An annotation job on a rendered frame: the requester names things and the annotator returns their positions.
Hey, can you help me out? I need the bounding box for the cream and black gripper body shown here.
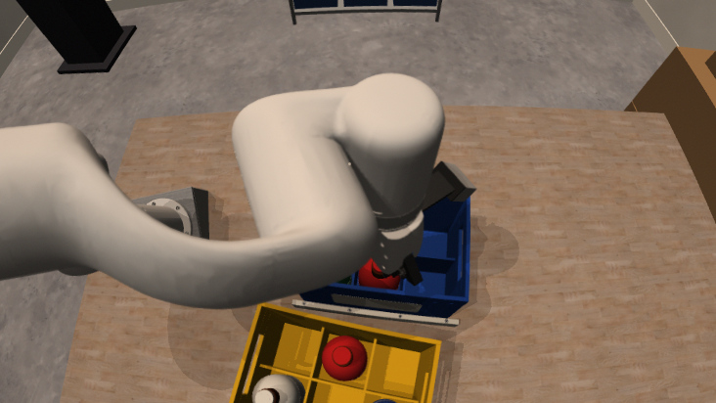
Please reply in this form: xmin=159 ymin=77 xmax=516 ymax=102
xmin=372 ymin=210 xmax=424 ymax=275

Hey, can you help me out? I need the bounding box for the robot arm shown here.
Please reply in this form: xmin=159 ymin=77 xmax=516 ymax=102
xmin=0 ymin=73 xmax=477 ymax=309

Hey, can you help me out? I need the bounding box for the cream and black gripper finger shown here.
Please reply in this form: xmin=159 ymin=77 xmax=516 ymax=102
xmin=382 ymin=253 xmax=423 ymax=286

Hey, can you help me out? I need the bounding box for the blue crate with dividers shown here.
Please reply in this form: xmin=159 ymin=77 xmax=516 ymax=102
xmin=299 ymin=197 xmax=470 ymax=319

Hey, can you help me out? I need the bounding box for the orange divided crate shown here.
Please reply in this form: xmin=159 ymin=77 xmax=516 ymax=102
xmin=229 ymin=302 xmax=441 ymax=403

